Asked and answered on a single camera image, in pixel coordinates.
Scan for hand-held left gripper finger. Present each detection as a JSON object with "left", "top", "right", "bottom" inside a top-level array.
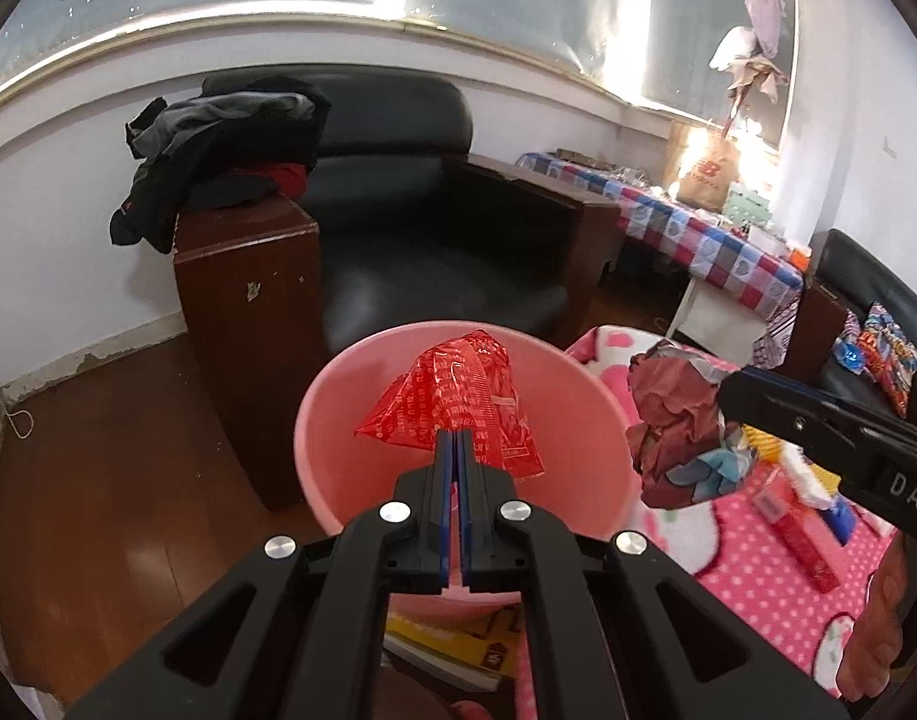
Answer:
[
  {"left": 64, "top": 427, "right": 459, "bottom": 720},
  {"left": 456, "top": 427, "right": 849, "bottom": 720}
]

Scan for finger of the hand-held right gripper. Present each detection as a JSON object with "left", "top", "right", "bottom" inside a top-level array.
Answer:
[{"left": 717, "top": 366, "right": 890, "bottom": 466}]

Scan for red plastic wrapper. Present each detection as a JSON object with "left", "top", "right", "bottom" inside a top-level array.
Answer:
[{"left": 353, "top": 328, "right": 545, "bottom": 485}]

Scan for maroon wrapper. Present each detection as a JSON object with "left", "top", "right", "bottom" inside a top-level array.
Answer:
[{"left": 624, "top": 340, "right": 763, "bottom": 511}]

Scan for pink plastic basin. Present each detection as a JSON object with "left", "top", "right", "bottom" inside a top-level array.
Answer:
[{"left": 293, "top": 321, "right": 643, "bottom": 620}]

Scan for person's right hand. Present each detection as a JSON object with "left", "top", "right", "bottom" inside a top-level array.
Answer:
[{"left": 837, "top": 532, "right": 917, "bottom": 702}]

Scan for blue snack packet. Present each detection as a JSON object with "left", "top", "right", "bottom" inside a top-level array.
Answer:
[{"left": 833, "top": 337, "right": 868, "bottom": 377}]

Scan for white table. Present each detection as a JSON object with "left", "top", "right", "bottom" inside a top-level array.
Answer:
[{"left": 668, "top": 277, "right": 766, "bottom": 365}]

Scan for red rectangular box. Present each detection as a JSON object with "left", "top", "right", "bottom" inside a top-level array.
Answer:
[{"left": 758, "top": 465, "right": 841, "bottom": 593}]

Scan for colourful snack packet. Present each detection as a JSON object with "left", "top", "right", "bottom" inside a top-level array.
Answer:
[{"left": 852, "top": 302, "right": 917, "bottom": 417}]

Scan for small black leather armchair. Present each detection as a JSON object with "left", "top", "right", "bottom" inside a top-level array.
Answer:
[{"left": 784, "top": 229, "right": 917, "bottom": 436}]

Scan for pink polka dot blanket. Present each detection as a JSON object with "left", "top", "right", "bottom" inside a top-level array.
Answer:
[{"left": 563, "top": 324, "right": 909, "bottom": 698}]

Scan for yellow box under basin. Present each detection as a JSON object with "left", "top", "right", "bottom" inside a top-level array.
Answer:
[{"left": 383, "top": 600, "right": 523, "bottom": 691}]

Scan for checkered tablecloth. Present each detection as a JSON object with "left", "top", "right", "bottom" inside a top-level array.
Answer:
[{"left": 516, "top": 150, "right": 804, "bottom": 316}]

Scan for pale green box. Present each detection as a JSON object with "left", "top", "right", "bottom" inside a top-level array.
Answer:
[{"left": 724, "top": 184, "right": 772, "bottom": 230}]

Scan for black leather armchair wooden sides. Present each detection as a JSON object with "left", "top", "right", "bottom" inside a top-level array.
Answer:
[{"left": 172, "top": 64, "right": 624, "bottom": 511}]

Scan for brown paper bag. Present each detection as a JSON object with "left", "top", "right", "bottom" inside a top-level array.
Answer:
[{"left": 675, "top": 124, "right": 744, "bottom": 212}]

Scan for hanging light clothes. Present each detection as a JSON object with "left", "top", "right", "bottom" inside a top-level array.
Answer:
[{"left": 709, "top": 0, "right": 793, "bottom": 102}]

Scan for dark window pane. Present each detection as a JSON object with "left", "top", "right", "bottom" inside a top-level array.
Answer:
[{"left": 642, "top": 0, "right": 796, "bottom": 155}]

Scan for pile of dark clothes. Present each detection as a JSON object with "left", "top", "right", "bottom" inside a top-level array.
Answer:
[{"left": 109, "top": 77, "right": 332, "bottom": 254}]

